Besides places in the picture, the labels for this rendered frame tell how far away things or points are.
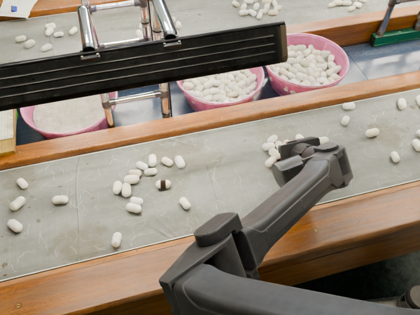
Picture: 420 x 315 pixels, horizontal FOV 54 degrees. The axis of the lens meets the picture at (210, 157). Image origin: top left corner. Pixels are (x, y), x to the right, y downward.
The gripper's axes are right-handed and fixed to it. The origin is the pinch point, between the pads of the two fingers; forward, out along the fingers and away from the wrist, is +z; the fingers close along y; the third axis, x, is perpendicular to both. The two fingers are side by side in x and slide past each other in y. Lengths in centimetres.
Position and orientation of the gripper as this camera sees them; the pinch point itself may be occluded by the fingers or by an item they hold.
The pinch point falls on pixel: (285, 149)
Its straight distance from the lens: 108.9
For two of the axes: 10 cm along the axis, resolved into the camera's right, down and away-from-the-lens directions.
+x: 1.7, 9.7, 1.9
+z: -2.3, -1.5, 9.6
